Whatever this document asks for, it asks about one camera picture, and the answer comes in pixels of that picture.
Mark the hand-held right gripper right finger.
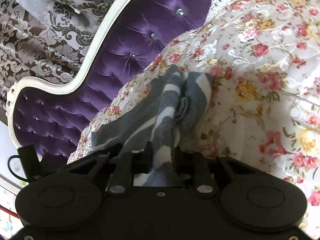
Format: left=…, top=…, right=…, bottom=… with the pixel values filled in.
left=174, top=145, right=254, bottom=197

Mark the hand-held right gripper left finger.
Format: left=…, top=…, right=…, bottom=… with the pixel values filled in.
left=66, top=141, right=154, bottom=197

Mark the grey damask curtain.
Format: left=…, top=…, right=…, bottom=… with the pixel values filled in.
left=0, top=0, right=148, bottom=110

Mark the floral bedspread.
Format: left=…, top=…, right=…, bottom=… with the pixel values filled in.
left=67, top=0, right=320, bottom=233

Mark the grey white striped cardigan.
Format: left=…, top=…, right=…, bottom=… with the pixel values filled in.
left=89, top=64, right=215, bottom=187

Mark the black cable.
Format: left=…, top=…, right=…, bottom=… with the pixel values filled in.
left=7, top=155, right=30, bottom=181

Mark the purple tufted headboard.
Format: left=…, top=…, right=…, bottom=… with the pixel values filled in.
left=6, top=0, right=237, bottom=159

